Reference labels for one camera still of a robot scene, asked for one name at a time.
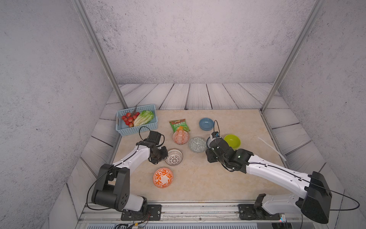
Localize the blue floral bowl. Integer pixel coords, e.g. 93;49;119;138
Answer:
206;137;213;148

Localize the white brown lattice bowl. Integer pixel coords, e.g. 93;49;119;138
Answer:
165;149;183;166

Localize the grey green patterned bowl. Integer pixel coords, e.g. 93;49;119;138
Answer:
188;137;207;153

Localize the red patterned bowl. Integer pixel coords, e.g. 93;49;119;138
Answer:
172;130;190;145

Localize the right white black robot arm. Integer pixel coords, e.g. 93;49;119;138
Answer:
206;136;332;224

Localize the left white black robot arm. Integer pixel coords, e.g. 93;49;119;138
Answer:
91;141;168;212

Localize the lime green bowl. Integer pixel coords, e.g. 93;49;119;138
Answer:
224;134;241;150

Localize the orange floral bowl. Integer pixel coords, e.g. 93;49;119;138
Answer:
153;168;173;189

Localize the plain blue bowl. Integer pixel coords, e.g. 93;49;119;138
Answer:
199;117;214;131

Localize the green snack bag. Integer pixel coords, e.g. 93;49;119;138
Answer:
169;119;191;133

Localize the green lettuce head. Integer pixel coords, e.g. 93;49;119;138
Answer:
134;110;155;127

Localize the light blue plastic basket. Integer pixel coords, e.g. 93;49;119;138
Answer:
115;104;158;136

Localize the red cherry tomatoes bunch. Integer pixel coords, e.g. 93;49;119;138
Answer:
121;112;140;127

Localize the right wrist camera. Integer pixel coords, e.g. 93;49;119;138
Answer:
210;131;220;139

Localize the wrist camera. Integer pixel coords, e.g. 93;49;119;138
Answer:
146;131;162;147
210;131;220;139

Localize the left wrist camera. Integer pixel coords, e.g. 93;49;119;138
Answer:
146;131;162;147

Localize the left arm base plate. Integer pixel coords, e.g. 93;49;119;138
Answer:
121;204;162;221

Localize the white cable strip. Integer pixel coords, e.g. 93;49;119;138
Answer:
258;137;287;161

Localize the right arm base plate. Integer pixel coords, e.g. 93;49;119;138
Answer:
238;204;281;220

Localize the aluminium rail front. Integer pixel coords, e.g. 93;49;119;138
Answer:
75;201;327;229

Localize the left aluminium frame post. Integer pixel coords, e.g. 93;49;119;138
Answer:
72;0;128;108

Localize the aluminium frame post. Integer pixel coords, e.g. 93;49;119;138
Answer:
260;0;326;114
72;0;128;108

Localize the right aluminium frame post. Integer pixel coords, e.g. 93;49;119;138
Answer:
260;0;326;114

